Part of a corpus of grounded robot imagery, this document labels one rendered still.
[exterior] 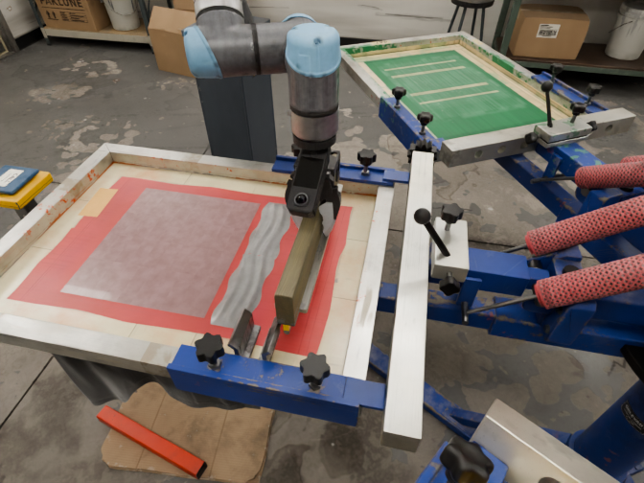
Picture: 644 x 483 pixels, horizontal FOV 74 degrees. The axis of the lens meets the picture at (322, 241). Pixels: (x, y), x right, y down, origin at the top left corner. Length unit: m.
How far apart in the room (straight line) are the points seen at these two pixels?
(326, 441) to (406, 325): 1.07
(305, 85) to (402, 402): 0.46
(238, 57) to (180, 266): 0.44
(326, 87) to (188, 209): 0.54
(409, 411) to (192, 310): 0.44
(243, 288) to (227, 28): 0.45
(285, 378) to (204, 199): 0.54
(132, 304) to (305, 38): 0.57
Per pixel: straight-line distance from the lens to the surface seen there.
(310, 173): 0.68
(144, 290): 0.91
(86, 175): 1.21
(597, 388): 2.10
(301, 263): 0.68
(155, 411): 1.84
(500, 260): 0.84
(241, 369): 0.70
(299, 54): 0.62
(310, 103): 0.64
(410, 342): 0.68
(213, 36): 0.72
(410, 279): 0.76
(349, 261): 0.89
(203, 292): 0.86
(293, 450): 1.71
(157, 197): 1.12
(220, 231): 0.98
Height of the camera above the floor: 1.61
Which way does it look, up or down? 44 degrees down
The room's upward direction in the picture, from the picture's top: straight up
